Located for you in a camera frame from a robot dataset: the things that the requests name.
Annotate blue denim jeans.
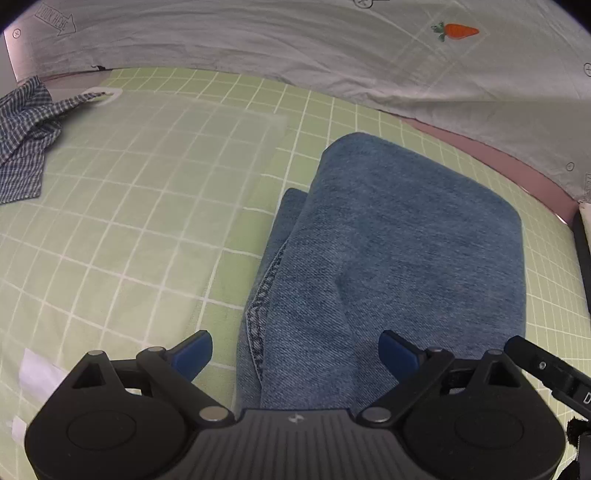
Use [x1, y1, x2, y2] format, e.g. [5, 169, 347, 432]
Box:
[236, 133, 526, 412]

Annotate green grid bed sheet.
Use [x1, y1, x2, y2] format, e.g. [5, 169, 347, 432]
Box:
[1, 68, 590, 479]

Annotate pink headboard panel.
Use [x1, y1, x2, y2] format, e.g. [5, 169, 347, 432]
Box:
[402, 117, 579, 226]

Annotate translucent plastic storage bag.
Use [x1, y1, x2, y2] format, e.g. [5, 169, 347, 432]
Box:
[1, 91, 287, 266]

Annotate blue plaid shirt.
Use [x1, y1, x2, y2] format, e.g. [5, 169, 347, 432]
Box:
[0, 76, 107, 205]

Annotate grey carrot print sheet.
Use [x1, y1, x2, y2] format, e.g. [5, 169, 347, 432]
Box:
[4, 1, 590, 200]

